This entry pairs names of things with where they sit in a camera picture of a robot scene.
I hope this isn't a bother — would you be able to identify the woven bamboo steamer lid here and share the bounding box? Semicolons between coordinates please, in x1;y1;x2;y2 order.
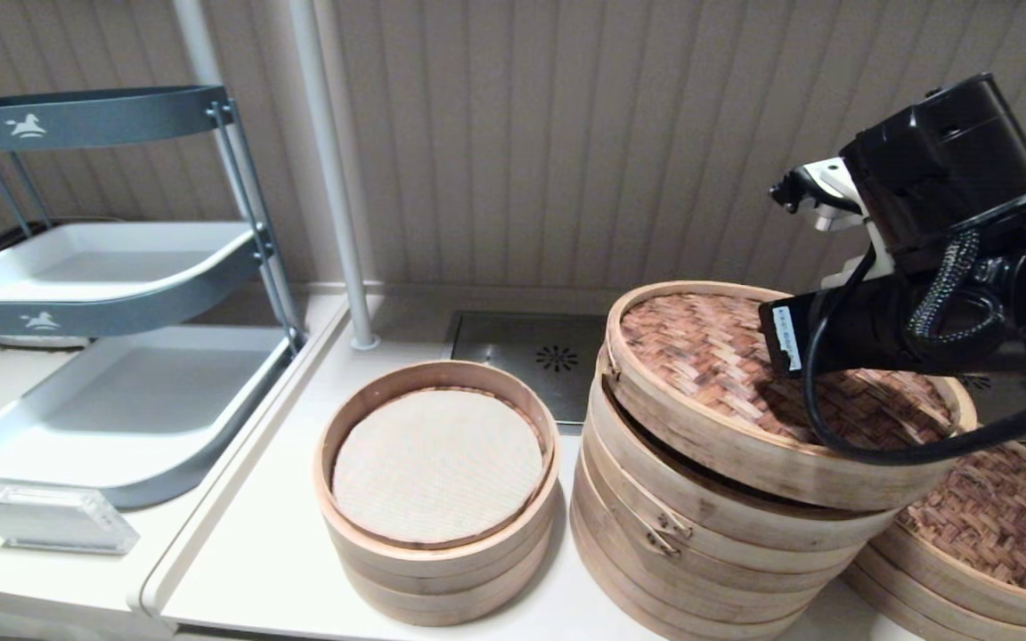
605;280;979;513

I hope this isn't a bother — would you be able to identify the middle bamboo steamer stack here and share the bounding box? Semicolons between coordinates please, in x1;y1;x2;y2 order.
586;352;901;555

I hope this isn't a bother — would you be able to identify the large bamboo steamer basket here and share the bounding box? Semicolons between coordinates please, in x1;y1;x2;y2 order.
569;481;821;641
838;561;1026;641
851;441;1026;629
577;418;875;613

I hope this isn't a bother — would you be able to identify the round white steamer liner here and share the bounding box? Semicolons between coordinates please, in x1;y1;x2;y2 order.
332;389;545;547

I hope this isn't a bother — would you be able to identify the small bamboo steamer basket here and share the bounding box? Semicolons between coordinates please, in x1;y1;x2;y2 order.
335;525;558;627
314;360;561;584

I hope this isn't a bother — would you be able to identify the stainless steel vented panel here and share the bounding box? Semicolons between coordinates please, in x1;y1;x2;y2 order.
446;312;1026;446

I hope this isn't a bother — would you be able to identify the grey and white rack tray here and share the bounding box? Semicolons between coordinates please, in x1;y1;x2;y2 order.
0;323;302;510
0;221;275;338

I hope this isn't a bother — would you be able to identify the dark grey curved rack shelf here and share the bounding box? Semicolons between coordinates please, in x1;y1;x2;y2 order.
0;85;233;156

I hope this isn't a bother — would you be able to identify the clear acrylic sign holder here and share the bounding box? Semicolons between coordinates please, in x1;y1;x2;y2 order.
0;483;141;556

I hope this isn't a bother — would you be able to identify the black braided cable sleeve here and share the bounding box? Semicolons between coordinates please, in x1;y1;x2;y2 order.
909;230;1013;353

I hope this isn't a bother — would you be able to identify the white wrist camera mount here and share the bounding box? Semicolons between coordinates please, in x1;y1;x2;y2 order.
769;157;892;288

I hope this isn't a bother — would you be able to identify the grey metal rack frame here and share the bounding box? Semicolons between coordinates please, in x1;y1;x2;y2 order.
0;101;307;353

